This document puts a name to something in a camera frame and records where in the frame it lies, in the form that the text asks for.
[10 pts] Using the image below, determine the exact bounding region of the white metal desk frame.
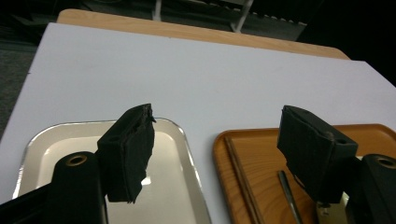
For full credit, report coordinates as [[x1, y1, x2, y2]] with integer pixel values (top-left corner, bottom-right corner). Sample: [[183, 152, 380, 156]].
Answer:
[[151, 0, 255, 34]]

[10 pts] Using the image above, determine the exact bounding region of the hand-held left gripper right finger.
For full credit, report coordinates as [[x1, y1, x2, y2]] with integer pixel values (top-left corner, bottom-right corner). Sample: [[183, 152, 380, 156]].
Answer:
[[276, 105, 360, 204]]

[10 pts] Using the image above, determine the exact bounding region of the brown wooden tray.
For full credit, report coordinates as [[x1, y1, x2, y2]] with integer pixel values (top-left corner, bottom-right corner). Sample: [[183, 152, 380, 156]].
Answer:
[[213, 123, 396, 224]]

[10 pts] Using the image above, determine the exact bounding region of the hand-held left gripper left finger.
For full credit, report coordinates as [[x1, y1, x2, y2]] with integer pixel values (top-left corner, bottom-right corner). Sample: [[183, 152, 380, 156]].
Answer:
[[96, 103, 157, 204]]

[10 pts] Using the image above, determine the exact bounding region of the green bowl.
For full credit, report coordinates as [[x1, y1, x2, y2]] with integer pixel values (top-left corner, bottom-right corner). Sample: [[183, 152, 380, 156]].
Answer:
[[316, 190, 350, 224]]

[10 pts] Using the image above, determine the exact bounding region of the pale grey table mat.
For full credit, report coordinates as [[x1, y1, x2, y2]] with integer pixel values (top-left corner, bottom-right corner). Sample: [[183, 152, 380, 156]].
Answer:
[[0, 21, 396, 224]]

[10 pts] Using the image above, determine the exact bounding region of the metal spoon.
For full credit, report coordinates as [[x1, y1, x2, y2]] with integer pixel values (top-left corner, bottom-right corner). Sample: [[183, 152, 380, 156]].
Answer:
[[277, 170, 304, 224]]

